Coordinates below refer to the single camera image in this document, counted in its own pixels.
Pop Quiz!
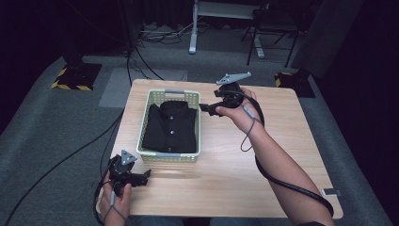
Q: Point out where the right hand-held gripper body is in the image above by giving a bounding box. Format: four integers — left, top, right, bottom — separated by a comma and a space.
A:
214, 71, 253, 109

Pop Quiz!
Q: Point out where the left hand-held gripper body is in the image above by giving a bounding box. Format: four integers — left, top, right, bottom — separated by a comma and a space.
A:
107, 149, 146, 196

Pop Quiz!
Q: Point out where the pale green perforated plastic basket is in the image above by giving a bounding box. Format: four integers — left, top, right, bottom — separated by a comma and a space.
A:
136, 89, 202, 164

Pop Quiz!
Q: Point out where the black button shirt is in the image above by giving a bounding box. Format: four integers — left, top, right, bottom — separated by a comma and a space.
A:
141, 100, 199, 154

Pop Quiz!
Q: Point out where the person's right hand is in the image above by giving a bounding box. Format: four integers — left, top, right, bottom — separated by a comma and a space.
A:
215, 87, 266, 136

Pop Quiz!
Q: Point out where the person's left hand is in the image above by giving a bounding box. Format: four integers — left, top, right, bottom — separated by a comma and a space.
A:
99, 170, 133, 220

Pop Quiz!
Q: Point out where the yellow black striped base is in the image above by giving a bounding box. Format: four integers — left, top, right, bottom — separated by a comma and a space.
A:
50, 63, 104, 92
274, 69, 316, 99

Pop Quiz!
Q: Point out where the black metal chair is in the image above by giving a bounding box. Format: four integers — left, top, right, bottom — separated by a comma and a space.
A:
240, 3, 301, 69

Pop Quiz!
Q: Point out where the grey curtain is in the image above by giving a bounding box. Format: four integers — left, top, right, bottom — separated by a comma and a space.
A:
289, 0, 367, 79

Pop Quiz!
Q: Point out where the thin grey cord with plug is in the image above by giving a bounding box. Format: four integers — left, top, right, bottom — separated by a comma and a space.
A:
240, 105, 262, 153
104, 189, 127, 224

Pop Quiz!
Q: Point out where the thick black gripper cable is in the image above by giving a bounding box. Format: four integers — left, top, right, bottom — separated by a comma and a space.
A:
233, 89, 335, 218
92, 175, 118, 226

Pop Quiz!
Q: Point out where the long black floor cable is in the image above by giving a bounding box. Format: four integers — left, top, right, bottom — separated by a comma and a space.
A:
3, 46, 133, 226

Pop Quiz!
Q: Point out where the white desk frame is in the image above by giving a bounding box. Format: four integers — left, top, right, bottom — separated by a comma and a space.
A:
187, 0, 268, 59

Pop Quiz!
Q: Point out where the bundle of floor cables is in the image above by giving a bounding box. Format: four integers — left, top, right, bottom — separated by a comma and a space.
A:
136, 21, 201, 45

